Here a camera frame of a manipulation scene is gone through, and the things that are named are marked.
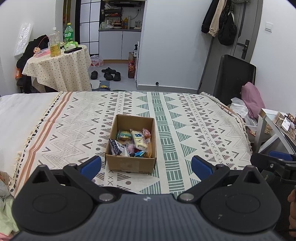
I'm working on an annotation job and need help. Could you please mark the black white snack packet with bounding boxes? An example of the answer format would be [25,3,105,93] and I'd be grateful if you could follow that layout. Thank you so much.
[109,138,130,157]

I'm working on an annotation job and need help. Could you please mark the green tissue pack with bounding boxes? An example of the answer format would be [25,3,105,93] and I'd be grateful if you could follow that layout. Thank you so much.
[64,41,79,51]

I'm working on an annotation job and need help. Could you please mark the white bread packet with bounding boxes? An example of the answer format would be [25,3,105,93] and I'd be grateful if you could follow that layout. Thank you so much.
[130,129,148,151]

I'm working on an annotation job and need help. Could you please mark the bubble wrap roll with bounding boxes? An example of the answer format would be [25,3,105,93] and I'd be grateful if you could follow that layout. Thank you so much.
[14,22,32,57]

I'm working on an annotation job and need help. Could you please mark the black upright panel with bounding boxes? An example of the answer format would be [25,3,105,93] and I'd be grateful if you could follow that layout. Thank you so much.
[214,54,257,105]

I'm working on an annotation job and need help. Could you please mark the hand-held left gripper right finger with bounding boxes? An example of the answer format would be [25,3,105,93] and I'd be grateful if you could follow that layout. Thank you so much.
[178,155,263,203]

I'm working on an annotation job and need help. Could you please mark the pink wrapped bottle pack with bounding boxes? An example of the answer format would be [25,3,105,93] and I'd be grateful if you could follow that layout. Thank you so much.
[90,55,104,67]

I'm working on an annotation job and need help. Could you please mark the hanging coats and bag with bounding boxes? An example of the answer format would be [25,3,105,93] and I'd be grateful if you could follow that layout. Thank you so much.
[217,9,237,46]

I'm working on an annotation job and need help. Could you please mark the teal edged snack packet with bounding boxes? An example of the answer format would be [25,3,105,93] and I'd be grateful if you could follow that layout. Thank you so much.
[116,130,132,142]

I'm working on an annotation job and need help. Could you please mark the long orange snack packet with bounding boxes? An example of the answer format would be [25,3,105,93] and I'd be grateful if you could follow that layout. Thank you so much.
[144,139,154,158]

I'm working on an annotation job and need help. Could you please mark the brown cardboard box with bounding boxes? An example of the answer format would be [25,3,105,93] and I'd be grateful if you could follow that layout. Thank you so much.
[105,114,158,174]

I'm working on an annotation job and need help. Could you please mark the black grid sliding door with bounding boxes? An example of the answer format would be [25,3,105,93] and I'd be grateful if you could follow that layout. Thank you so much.
[75,0,102,45]

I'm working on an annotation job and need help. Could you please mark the person's right hand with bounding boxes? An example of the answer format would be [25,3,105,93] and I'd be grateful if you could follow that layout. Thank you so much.
[287,188,296,221]

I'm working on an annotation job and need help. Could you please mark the pink pillow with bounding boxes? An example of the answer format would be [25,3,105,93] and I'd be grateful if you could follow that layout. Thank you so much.
[242,82,266,120]

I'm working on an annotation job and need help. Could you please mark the black clothing pile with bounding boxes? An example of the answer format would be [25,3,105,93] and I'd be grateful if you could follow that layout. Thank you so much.
[16,34,50,93]

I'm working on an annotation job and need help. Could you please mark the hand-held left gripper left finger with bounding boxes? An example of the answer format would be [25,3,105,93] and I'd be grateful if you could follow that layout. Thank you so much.
[29,156,116,203]

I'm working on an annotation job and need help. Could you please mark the red brown floor bottle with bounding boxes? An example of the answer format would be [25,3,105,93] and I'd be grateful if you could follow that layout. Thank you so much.
[128,61,136,79]

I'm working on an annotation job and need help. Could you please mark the kitchen dish rack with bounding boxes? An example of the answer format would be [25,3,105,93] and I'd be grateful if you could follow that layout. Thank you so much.
[102,5,130,29]

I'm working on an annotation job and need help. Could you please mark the white side table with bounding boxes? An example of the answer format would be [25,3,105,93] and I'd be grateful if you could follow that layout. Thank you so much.
[255,108,296,156]

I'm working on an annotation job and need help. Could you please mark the green soda bottle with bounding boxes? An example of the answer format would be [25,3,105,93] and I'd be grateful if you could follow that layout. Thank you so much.
[64,22,74,44]

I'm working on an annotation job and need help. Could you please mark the white bedsheet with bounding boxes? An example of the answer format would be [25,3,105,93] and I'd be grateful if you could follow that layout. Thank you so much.
[0,92,59,173]

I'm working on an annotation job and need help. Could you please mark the hanging beige coat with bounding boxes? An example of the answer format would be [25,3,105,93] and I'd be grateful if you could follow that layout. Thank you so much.
[209,0,228,37]

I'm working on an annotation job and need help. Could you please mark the black flat case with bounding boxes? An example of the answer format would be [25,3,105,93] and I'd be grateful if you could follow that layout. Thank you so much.
[63,46,83,54]

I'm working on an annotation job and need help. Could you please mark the white crumpled cloth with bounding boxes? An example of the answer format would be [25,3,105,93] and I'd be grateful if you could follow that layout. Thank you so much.
[228,97,258,127]

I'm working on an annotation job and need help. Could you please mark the black door handle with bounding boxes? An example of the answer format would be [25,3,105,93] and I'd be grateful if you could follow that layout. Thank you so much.
[236,40,250,59]

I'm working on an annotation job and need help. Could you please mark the white kitchen cabinet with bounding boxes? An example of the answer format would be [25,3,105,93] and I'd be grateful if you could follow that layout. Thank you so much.
[99,29,142,61]

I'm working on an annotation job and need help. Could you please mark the clear bottle of yellow liquid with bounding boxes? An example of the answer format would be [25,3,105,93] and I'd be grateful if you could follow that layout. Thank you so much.
[49,27,61,57]

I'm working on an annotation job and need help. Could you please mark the grey room door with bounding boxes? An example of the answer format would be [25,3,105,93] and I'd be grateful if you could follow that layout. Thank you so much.
[196,0,264,92]

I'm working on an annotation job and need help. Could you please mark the round table with dotted tablecloth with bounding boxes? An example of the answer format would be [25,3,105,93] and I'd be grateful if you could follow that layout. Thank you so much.
[22,44,92,93]

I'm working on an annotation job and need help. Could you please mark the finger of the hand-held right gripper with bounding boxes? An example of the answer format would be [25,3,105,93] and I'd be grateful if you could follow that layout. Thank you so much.
[250,152,296,184]
[269,151,296,163]

